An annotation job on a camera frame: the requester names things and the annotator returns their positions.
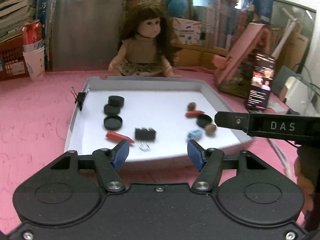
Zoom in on pink embossed tablecloth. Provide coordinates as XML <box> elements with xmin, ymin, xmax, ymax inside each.
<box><xmin>0</xmin><ymin>66</ymin><xmax>315</xmax><ymax>220</ymax></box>

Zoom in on red plastic wall plug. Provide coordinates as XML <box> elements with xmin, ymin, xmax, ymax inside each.
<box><xmin>185</xmin><ymin>110</ymin><xmax>205</xmax><ymax>118</ymax></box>
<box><xmin>105</xmin><ymin>131</ymin><xmax>135</xmax><ymax>143</ymax></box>

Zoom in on upright blue books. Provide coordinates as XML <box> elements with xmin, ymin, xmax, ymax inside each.
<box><xmin>37</xmin><ymin>0</ymin><xmax>57</xmax><ymax>71</ymax></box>

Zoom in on black round lid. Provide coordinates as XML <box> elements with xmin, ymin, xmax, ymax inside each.
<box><xmin>103</xmin><ymin>104</ymin><xmax>122</xmax><ymax>116</ymax></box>
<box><xmin>104</xmin><ymin>115</ymin><xmax>123</xmax><ymax>131</ymax></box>
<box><xmin>196</xmin><ymin>114</ymin><xmax>217</xmax><ymax>128</ymax></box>
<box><xmin>108</xmin><ymin>95</ymin><xmax>125</xmax><ymax>107</ymax></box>

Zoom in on shallow white cardboard box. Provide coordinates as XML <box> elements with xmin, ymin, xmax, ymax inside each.
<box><xmin>64</xmin><ymin>76</ymin><xmax>256</xmax><ymax>163</ymax></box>

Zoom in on blue plastic clip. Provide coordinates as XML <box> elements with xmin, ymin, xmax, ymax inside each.
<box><xmin>185</xmin><ymin>129</ymin><xmax>202</xmax><ymax>143</ymax></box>

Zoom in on white paper cup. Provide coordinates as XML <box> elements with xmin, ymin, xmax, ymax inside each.
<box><xmin>22</xmin><ymin>44</ymin><xmax>46</xmax><ymax>82</ymax></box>

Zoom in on grey metallic box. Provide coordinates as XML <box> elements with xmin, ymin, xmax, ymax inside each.
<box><xmin>51</xmin><ymin>0</ymin><xmax>126</xmax><ymax>72</ymax></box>

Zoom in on row of shelved books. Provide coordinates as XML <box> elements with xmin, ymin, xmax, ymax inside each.
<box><xmin>122</xmin><ymin>0</ymin><xmax>248</xmax><ymax>52</ymax></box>

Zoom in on pink toy house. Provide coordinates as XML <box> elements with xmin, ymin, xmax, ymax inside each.
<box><xmin>212</xmin><ymin>22</ymin><xmax>276</xmax><ymax>98</ymax></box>

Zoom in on red plastic basket with label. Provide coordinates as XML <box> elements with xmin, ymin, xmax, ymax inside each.
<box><xmin>0</xmin><ymin>35</ymin><xmax>30</xmax><ymax>82</ymax></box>

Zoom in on blue printed bag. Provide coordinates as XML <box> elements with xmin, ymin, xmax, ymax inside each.
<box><xmin>240</xmin><ymin>0</ymin><xmax>273</xmax><ymax>26</ymax></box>

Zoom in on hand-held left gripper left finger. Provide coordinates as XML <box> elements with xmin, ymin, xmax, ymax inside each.
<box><xmin>50</xmin><ymin>139</ymin><xmax>130</xmax><ymax>193</ymax></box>

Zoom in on black binder clip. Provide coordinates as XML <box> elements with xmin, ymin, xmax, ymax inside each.
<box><xmin>70</xmin><ymin>87</ymin><xmax>87</xmax><ymax>111</ymax></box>
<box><xmin>134</xmin><ymin>127</ymin><xmax>157</xmax><ymax>152</ymax></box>

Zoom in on white stand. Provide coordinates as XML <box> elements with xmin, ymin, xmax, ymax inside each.
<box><xmin>271</xmin><ymin>7</ymin><xmax>300</xmax><ymax>58</ymax></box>

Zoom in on white cable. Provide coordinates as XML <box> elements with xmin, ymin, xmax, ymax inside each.
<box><xmin>268</xmin><ymin>137</ymin><xmax>293</xmax><ymax>179</ymax></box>

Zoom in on person's right hand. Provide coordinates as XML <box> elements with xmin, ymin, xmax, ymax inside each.
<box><xmin>293</xmin><ymin>154</ymin><xmax>316</xmax><ymax>212</ymax></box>

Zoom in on white printed carton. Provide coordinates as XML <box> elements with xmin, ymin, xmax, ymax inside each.
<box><xmin>172</xmin><ymin>17</ymin><xmax>203</xmax><ymax>47</ymax></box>

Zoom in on pile of books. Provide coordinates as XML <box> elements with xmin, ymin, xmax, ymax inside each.
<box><xmin>0</xmin><ymin>0</ymin><xmax>38</xmax><ymax>43</ymax></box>

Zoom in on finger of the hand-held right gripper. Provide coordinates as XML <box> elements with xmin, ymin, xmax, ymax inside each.
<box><xmin>214</xmin><ymin>111</ymin><xmax>251</xmax><ymax>133</ymax></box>

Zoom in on brown cardboard sheet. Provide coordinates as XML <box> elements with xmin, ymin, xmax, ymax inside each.
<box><xmin>277</xmin><ymin>31</ymin><xmax>310</xmax><ymax>71</ymax></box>

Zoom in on teal paper bag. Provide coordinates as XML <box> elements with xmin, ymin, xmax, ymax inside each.
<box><xmin>271</xmin><ymin>65</ymin><xmax>296</xmax><ymax>98</ymax></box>

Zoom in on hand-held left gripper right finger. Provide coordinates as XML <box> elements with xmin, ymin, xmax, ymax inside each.
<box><xmin>187</xmin><ymin>140</ymin><xmax>270</xmax><ymax>193</ymax></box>

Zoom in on black smartphone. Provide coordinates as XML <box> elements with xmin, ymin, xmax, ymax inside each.
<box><xmin>244</xmin><ymin>52</ymin><xmax>277</xmax><ymax>112</ymax></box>

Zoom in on long-haired doll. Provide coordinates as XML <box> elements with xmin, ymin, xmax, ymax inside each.
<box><xmin>108</xmin><ymin>1</ymin><xmax>182</xmax><ymax>78</ymax></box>

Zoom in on red soda can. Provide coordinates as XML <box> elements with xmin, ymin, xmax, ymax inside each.
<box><xmin>22</xmin><ymin>19</ymin><xmax>45</xmax><ymax>53</ymax></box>

